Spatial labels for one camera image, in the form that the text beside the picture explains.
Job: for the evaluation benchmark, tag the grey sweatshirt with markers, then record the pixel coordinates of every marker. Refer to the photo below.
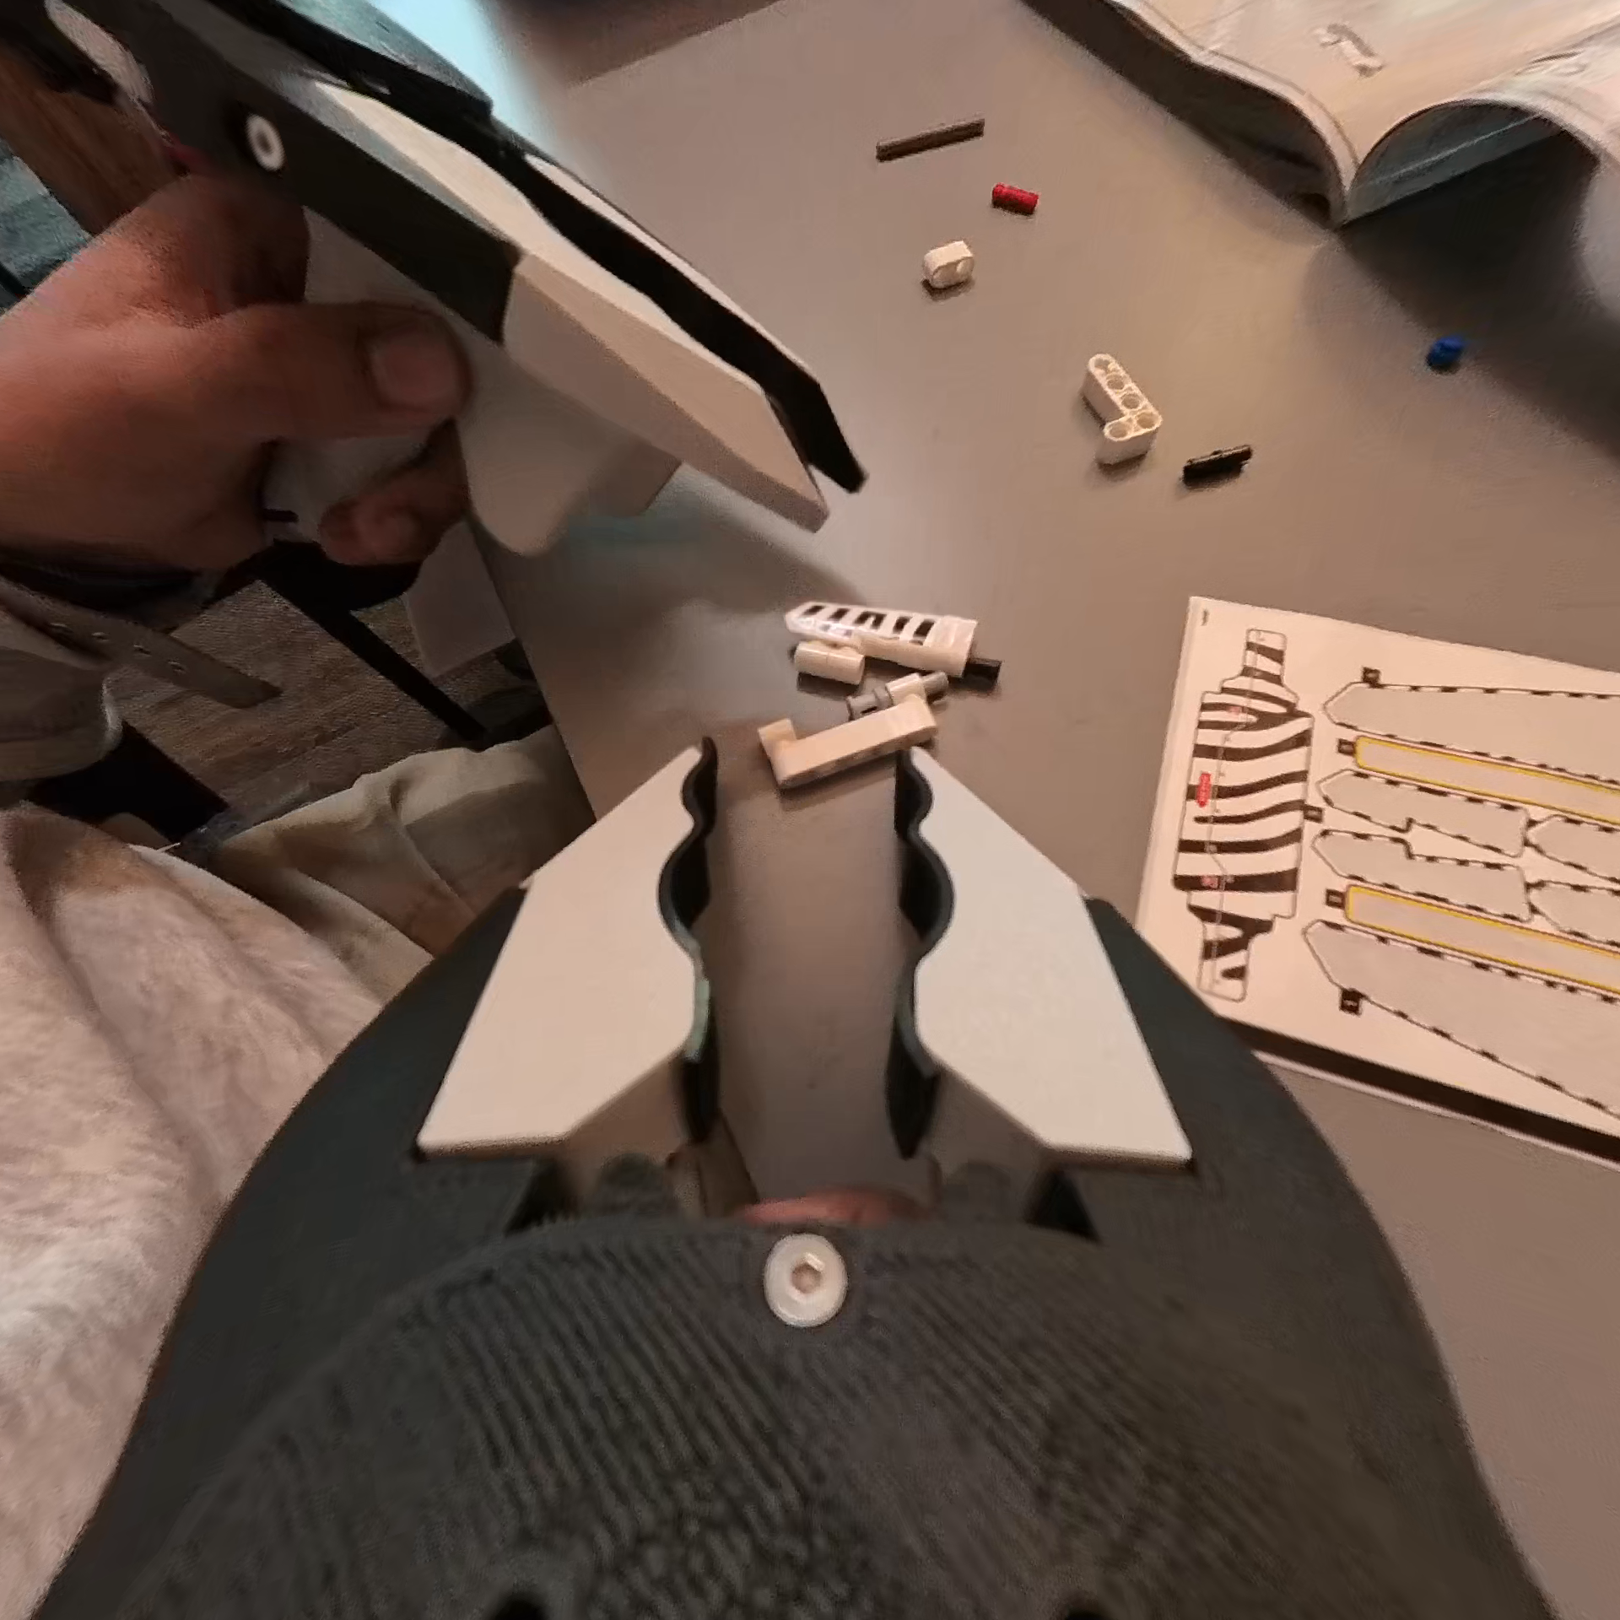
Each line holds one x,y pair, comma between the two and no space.
152,1076

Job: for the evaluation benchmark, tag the open instruction booklet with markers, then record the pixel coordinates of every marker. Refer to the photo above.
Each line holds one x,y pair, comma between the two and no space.
1367,89

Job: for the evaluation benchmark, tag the person's left hand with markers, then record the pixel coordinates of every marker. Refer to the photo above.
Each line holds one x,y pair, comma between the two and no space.
152,380

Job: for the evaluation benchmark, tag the white bent lego liftarm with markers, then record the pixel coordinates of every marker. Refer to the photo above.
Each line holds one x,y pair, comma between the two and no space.
1120,411

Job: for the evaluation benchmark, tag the red lego bush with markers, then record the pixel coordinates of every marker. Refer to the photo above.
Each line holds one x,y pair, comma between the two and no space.
1014,197

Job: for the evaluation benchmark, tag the dark brown lego axle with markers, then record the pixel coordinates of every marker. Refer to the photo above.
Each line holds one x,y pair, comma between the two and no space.
929,139

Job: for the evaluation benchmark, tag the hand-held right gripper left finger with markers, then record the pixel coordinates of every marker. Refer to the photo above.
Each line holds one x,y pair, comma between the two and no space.
557,1013

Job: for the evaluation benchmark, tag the zebra print sticker sheet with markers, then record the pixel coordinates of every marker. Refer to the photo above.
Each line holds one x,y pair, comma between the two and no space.
1392,860

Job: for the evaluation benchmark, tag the zebra striped white lego panel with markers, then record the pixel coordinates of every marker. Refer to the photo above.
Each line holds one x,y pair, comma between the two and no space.
885,627

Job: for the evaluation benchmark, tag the black office chair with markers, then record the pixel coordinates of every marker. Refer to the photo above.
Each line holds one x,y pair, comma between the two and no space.
316,584

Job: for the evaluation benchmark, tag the black lego pin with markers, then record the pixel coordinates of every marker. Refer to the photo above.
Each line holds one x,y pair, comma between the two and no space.
1216,463

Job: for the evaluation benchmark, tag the small white lego connector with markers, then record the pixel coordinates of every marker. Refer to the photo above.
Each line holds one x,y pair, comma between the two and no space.
946,264

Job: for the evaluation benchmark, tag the white lego beam assembly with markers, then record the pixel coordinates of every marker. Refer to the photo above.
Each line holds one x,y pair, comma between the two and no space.
846,746

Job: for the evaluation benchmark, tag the beige trousers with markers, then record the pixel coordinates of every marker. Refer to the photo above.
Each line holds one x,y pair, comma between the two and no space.
416,835

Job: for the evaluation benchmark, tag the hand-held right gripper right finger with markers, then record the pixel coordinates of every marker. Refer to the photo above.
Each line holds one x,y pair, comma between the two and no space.
1037,1013

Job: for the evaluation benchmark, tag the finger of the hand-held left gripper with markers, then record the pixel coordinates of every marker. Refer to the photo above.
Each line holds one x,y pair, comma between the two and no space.
644,367

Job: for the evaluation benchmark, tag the blue lego pin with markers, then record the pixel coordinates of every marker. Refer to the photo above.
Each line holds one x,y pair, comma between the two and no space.
1446,353

